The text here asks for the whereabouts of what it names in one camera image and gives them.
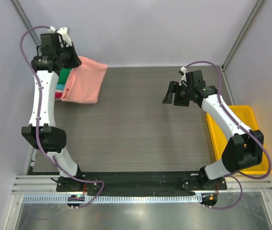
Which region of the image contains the aluminium frame post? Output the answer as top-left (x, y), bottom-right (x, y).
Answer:
top-left (10, 0), bottom-right (51, 65)
top-left (222, 0), bottom-right (266, 71)

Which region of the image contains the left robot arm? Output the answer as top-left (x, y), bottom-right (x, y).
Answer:
top-left (21, 32), bottom-right (84, 192)

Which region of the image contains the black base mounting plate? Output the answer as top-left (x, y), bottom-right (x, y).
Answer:
top-left (52, 171), bottom-right (227, 197)

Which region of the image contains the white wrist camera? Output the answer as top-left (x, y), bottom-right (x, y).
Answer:
top-left (48, 26), bottom-right (72, 46)
top-left (179, 67), bottom-right (188, 86)

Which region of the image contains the left aluminium frame post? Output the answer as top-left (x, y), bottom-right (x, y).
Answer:
top-left (10, 0), bottom-right (51, 65)

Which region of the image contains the green folded t shirt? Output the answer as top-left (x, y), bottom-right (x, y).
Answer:
top-left (58, 68), bottom-right (72, 84)

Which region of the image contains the cyan folded t shirt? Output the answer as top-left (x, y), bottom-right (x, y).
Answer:
top-left (56, 84), bottom-right (65, 91)

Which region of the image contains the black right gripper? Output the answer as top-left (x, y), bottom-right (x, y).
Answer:
top-left (163, 81), bottom-right (193, 107)

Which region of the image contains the slotted cable duct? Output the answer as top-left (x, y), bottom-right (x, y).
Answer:
top-left (23, 194), bottom-right (202, 205)

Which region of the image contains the red folded t shirt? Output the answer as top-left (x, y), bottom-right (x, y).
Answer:
top-left (54, 92), bottom-right (63, 101)

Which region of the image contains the salmon pink t shirt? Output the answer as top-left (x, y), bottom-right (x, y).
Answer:
top-left (60, 56), bottom-right (108, 104)

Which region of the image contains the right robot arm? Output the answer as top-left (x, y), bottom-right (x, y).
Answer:
top-left (163, 67), bottom-right (264, 190)

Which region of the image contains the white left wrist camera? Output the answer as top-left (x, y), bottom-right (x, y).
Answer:
top-left (48, 26), bottom-right (72, 46)

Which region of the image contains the right aluminium frame post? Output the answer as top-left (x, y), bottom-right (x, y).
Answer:
top-left (222, 0), bottom-right (266, 71)

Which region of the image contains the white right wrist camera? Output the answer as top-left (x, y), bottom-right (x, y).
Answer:
top-left (179, 67), bottom-right (188, 86)

